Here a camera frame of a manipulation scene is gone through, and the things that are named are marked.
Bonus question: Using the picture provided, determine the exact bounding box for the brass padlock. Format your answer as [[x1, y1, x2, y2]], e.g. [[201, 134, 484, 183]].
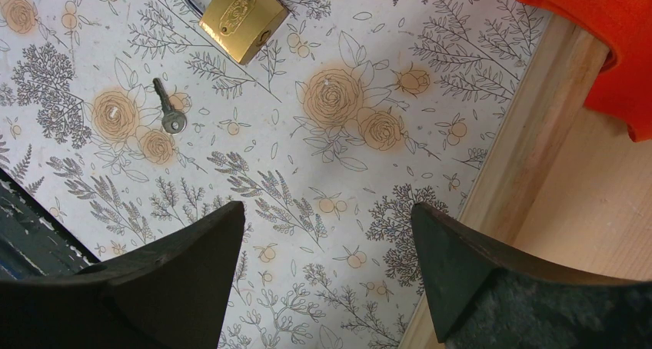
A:
[[183, 0, 289, 65]]

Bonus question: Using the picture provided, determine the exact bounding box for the floral table mat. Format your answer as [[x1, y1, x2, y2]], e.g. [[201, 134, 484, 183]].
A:
[[1, 0, 550, 348]]

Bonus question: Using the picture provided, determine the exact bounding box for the small silver key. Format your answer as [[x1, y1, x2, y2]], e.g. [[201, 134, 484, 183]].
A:
[[152, 78, 187, 135]]

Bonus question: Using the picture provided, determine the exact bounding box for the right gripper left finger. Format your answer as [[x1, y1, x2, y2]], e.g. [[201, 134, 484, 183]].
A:
[[1, 201, 245, 348]]

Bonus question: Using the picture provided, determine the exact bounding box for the orange t-shirt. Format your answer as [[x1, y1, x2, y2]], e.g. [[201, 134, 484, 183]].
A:
[[518, 0, 651, 142]]

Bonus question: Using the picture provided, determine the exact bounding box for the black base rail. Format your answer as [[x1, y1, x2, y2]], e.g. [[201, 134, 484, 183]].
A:
[[1, 171, 99, 281]]

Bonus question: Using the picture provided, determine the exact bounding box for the wooden rack frame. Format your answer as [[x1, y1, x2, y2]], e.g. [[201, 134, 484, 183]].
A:
[[401, 15, 651, 348]]

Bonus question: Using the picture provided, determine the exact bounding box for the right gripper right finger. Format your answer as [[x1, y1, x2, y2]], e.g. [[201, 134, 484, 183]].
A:
[[411, 203, 651, 348]]

